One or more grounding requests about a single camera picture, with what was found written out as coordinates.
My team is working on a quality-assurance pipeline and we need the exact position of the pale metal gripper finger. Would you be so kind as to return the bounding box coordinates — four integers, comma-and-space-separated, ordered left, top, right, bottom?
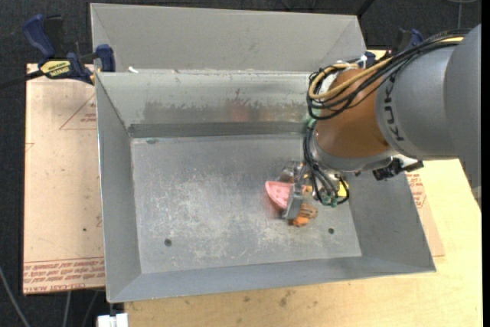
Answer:
282, 182, 305, 221

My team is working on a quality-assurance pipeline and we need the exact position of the orange and brown toy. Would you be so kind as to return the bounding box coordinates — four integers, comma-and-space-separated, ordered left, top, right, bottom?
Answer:
287, 202, 319, 228

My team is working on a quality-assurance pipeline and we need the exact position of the pink wedge-shaped toy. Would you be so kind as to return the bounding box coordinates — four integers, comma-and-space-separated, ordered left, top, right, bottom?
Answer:
264, 180, 308, 212

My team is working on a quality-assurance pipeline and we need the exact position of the grey metal bin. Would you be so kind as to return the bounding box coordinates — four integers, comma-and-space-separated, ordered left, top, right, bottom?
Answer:
90, 2, 437, 304

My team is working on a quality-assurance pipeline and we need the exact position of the brown cardboard board, red print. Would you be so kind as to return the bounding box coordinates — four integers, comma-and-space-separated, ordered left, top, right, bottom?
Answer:
22, 63, 447, 296

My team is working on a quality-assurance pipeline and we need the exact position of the black cylinder on white bracket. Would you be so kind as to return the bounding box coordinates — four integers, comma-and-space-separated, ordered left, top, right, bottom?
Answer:
372, 157, 425, 181

